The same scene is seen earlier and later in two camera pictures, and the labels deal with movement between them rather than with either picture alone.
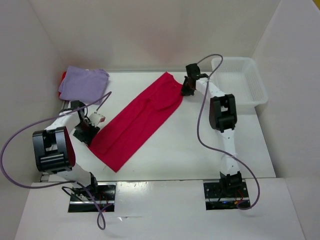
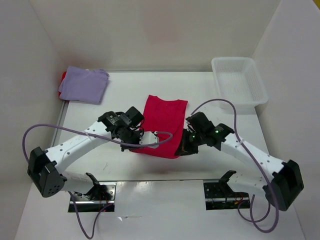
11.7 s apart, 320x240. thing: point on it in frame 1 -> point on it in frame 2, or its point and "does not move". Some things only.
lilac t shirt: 83,84 does not move
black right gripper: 187,88 -> 186,144
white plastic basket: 239,77 does not move
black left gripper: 85,133 -> 131,139
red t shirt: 63,75 does not move
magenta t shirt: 126,138 -> 163,116
